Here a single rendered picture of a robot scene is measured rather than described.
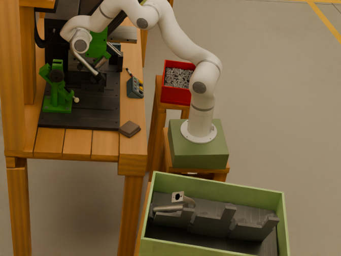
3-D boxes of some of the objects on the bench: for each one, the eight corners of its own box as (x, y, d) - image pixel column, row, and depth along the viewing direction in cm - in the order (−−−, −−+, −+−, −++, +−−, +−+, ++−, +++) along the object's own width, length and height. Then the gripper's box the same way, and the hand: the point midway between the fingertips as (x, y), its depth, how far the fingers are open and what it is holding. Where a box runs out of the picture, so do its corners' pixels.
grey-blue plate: (119, 63, 330) (121, 43, 322) (119, 65, 329) (121, 44, 320) (104, 62, 329) (105, 42, 320) (104, 64, 327) (105, 43, 319)
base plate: (120, 31, 367) (120, 29, 365) (119, 131, 281) (119, 128, 279) (57, 27, 361) (57, 24, 360) (37, 127, 275) (37, 123, 274)
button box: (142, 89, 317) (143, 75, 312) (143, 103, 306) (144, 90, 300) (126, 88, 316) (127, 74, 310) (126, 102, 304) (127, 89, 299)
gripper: (65, 30, 272) (68, 23, 289) (87, 54, 278) (88, 46, 295) (76, 21, 271) (78, 14, 288) (97, 45, 277) (98, 37, 294)
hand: (83, 31), depth 290 cm, fingers closed on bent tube, 3 cm apart
